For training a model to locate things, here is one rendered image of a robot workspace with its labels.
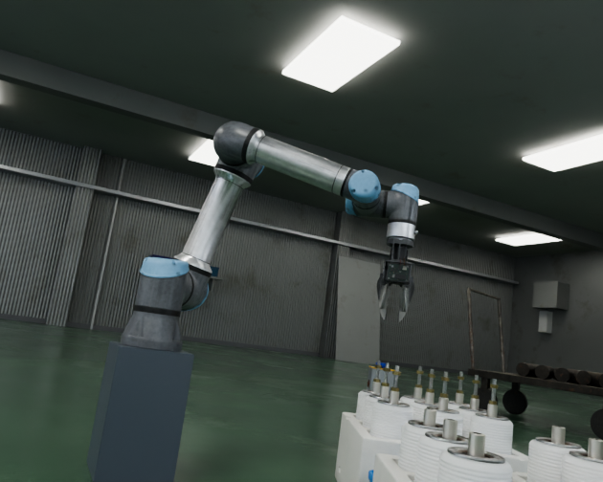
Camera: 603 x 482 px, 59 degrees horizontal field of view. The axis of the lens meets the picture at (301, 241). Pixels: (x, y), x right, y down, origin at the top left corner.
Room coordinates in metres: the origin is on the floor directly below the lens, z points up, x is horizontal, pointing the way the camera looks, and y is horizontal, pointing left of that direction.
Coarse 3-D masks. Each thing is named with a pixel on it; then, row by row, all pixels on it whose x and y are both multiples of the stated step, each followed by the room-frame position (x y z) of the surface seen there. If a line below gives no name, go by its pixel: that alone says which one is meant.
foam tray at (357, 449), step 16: (352, 416) 1.54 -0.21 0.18; (352, 432) 1.38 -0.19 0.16; (368, 432) 1.36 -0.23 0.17; (352, 448) 1.35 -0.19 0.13; (368, 448) 1.23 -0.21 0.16; (384, 448) 1.23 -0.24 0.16; (336, 464) 1.61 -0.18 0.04; (352, 464) 1.32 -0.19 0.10; (368, 464) 1.23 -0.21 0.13; (512, 464) 1.23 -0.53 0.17; (352, 480) 1.30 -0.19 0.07; (368, 480) 1.23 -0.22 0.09
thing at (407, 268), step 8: (392, 240) 1.38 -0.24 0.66; (400, 240) 1.36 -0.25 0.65; (408, 240) 1.38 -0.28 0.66; (392, 248) 1.36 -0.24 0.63; (400, 248) 1.38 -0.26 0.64; (408, 248) 1.43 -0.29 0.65; (392, 256) 1.36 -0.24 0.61; (400, 256) 1.38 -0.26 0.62; (384, 264) 1.37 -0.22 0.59; (392, 264) 1.37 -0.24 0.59; (400, 264) 1.36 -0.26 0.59; (408, 264) 1.37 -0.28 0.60; (384, 272) 1.37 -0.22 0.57; (392, 272) 1.36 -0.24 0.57; (400, 272) 1.36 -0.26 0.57; (408, 272) 1.36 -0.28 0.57; (392, 280) 1.36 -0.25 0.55; (400, 280) 1.36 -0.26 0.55; (408, 280) 1.36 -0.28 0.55
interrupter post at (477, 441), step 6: (474, 432) 0.77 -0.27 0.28; (474, 438) 0.76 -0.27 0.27; (480, 438) 0.76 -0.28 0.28; (468, 444) 0.77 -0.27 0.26; (474, 444) 0.76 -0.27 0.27; (480, 444) 0.76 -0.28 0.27; (468, 450) 0.77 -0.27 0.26; (474, 450) 0.76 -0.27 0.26; (480, 450) 0.76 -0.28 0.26; (480, 456) 0.76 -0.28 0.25
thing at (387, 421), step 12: (372, 408) 1.31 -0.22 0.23; (384, 408) 1.27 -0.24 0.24; (396, 408) 1.26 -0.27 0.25; (408, 408) 1.27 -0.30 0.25; (372, 420) 1.30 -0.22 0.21; (384, 420) 1.27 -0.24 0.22; (396, 420) 1.26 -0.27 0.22; (408, 420) 1.27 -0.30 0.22; (372, 432) 1.29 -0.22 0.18; (384, 432) 1.26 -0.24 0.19; (396, 432) 1.26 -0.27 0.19
